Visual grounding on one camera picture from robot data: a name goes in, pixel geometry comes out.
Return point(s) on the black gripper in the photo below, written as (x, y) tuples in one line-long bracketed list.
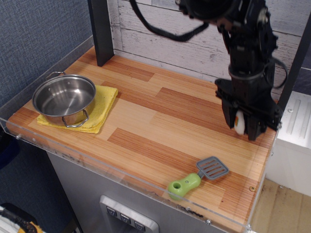
[(249, 90)]

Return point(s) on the clear acrylic table guard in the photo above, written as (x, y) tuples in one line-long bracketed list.
[(160, 125)]

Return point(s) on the stainless steel pot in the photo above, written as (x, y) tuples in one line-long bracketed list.
[(65, 99)]

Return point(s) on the white ribbed side unit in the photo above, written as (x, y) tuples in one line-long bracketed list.
[(290, 162)]

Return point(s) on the yellow folded cloth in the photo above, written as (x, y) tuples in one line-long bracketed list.
[(104, 99)]

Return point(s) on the green grey toy spatula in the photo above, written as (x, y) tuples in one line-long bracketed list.
[(210, 168)]

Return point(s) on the dark frame post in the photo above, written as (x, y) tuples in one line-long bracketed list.
[(101, 30), (296, 66)]

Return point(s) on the dark left frame post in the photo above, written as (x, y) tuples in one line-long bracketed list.
[(101, 30)]

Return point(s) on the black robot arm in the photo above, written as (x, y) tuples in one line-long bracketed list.
[(244, 25)]

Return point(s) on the yellow black object bottom left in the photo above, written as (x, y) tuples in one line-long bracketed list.
[(12, 223)]

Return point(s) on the plush sushi roll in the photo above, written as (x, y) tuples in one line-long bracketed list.
[(239, 123)]

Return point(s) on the dark right frame post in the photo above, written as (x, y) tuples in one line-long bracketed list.
[(296, 66)]

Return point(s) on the grey cabinet with dispenser panel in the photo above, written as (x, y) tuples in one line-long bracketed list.
[(102, 205)]

